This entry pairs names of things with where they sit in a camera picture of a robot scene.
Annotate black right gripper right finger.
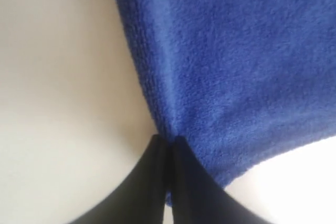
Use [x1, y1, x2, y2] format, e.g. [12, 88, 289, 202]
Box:
[171, 137, 265, 224]

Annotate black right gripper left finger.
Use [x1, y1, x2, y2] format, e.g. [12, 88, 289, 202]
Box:
[72, 135, 168, 224]

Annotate blue microfibre towel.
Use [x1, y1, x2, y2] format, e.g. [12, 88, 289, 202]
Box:
[116, 0, 335, 187]

